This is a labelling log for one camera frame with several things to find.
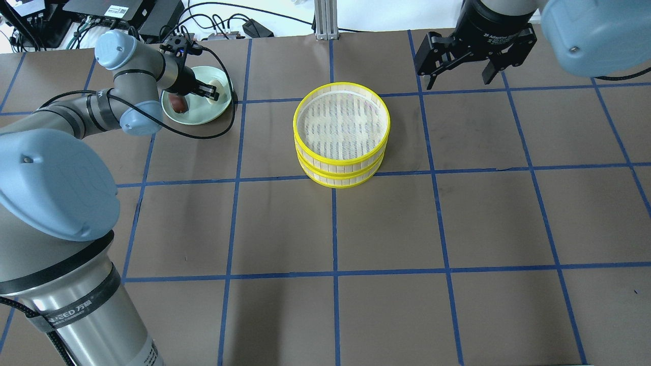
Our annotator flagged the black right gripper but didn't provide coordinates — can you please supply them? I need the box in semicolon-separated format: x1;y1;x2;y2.
414;1;537;90

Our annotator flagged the black left camera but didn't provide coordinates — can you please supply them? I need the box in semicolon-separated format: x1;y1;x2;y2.
159;33;204;57

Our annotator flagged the black computer box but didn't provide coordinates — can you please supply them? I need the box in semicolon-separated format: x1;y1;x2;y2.
63;1;184;44

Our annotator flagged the black power adapter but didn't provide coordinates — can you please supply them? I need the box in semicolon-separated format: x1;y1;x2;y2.
242;19;275;39

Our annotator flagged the yellow steamer layer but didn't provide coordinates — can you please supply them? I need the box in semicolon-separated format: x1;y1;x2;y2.
292;82;391;173
296;148;384;189

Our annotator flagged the aluminium frame post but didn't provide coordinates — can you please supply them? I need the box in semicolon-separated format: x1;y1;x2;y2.
314;0;340;40

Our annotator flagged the pale green plate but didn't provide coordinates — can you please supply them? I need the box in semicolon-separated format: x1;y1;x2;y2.
161;66;232;126

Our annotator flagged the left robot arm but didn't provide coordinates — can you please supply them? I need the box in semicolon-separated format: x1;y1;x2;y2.
2;30;234;365

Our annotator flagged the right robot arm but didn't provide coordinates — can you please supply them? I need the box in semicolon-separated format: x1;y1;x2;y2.
413;1;650;89

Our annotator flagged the white steamed bun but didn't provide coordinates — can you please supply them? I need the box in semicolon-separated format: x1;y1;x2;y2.
208;79;225;105

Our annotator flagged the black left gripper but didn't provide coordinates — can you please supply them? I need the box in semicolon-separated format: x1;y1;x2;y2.
173;65;220;101

